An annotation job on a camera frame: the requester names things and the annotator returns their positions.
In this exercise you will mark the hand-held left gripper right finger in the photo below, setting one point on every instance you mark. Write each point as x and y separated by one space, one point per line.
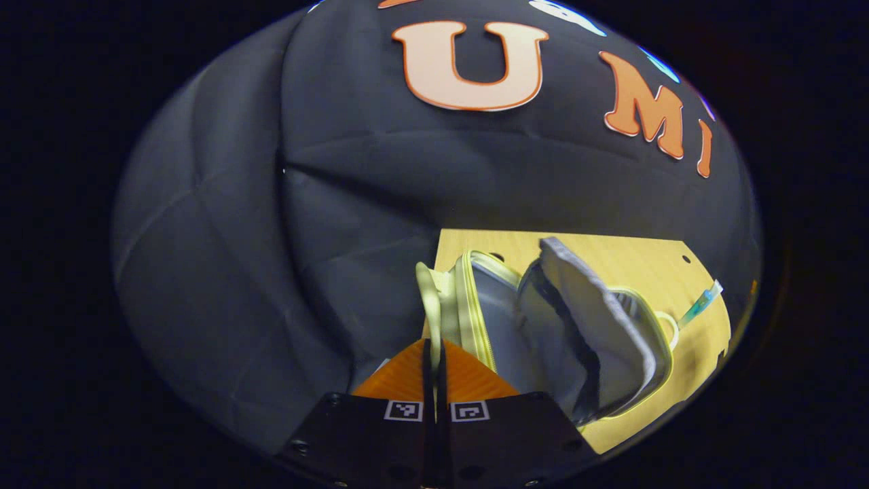
502 435

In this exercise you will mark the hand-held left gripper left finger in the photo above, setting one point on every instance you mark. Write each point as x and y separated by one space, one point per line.
366 435

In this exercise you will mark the cream yellow suitcase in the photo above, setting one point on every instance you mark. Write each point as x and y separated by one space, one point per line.
495 319

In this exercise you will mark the translucent teal tube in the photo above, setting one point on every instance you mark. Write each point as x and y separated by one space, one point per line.
703 302

